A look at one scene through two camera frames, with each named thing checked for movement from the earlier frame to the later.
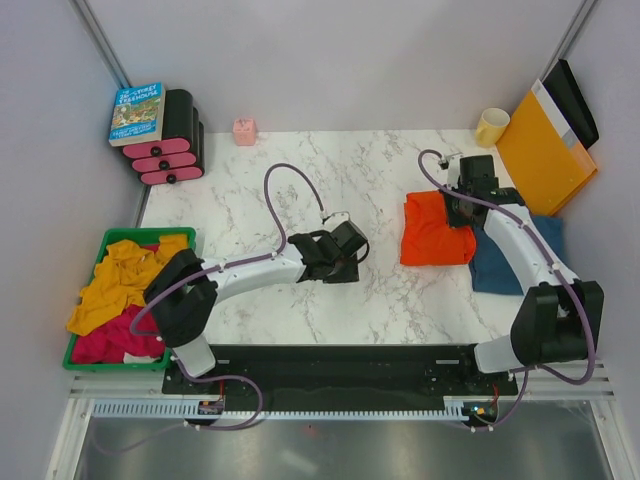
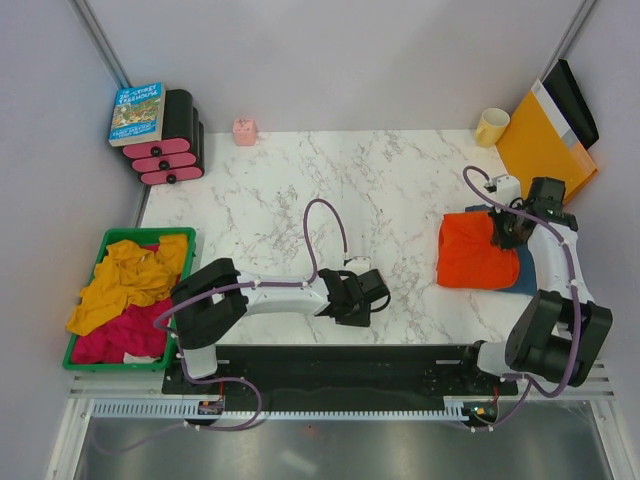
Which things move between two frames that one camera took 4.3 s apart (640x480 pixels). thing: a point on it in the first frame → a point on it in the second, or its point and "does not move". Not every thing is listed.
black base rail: x=336 y=377 does not move
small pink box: x=245 y=131 does not move
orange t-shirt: x=427 y=238 → x=466 y=257
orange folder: x=546 y=173 does not move
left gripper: x=349 y=274 → x=360 y=320
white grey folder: x=562 y=127 does not move
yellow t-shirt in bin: x=119 y=279 does not move
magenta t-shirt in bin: x=110 y=343 does not move
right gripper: x=454 y=220 → x=500 y=239
